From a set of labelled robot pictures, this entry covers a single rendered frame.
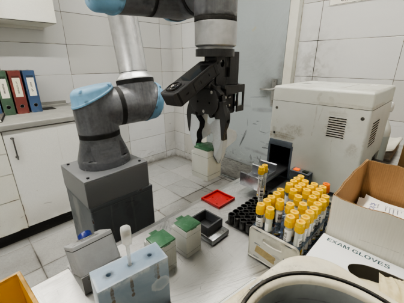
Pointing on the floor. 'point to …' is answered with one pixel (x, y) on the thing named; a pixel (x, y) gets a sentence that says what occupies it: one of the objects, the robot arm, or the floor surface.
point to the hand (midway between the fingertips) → (205, 154)
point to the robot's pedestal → (115, 213)
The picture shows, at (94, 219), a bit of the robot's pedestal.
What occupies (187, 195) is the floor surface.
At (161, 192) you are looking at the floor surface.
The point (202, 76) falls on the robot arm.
